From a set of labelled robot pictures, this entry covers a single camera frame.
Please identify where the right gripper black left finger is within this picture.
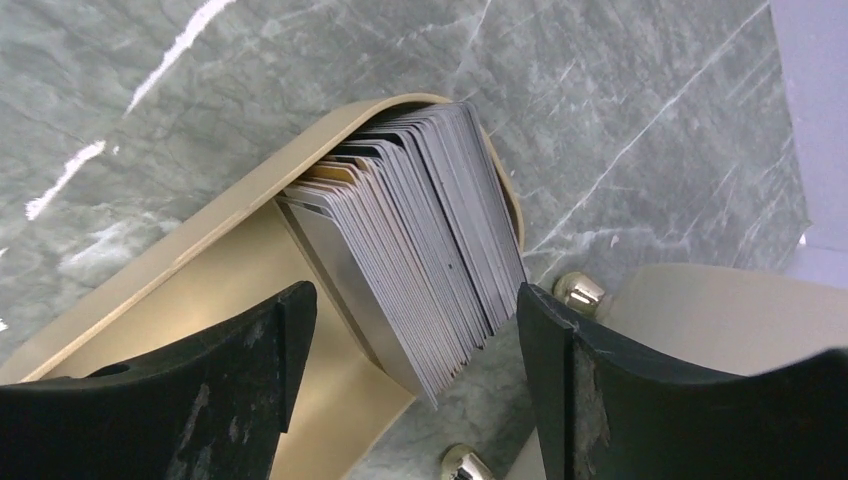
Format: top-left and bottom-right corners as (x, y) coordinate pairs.
(1, 281), (317, 479)

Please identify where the cream orange drawer box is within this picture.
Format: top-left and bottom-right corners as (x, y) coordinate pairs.
(507, 264), (847, 479)

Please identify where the tan oval tray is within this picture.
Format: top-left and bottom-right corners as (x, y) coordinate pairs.
(0, 92), (526, 480)

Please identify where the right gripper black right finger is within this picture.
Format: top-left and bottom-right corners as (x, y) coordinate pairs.
(516, 283), (847, 479)

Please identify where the grey credit card stack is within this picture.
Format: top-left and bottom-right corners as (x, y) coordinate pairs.
(278, 101), (526, 401)

